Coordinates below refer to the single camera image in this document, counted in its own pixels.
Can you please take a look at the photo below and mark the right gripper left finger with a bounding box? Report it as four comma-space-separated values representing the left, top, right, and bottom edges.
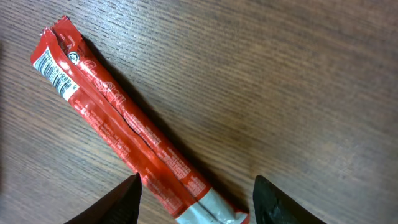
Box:
65, 173, 142, 224

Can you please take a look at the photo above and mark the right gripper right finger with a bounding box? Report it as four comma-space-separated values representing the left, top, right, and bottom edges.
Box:
252, 175, 325, 224

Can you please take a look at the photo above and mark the red Nescafe stick sachet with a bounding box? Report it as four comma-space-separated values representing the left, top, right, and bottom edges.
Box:
30, 17, 250, 223

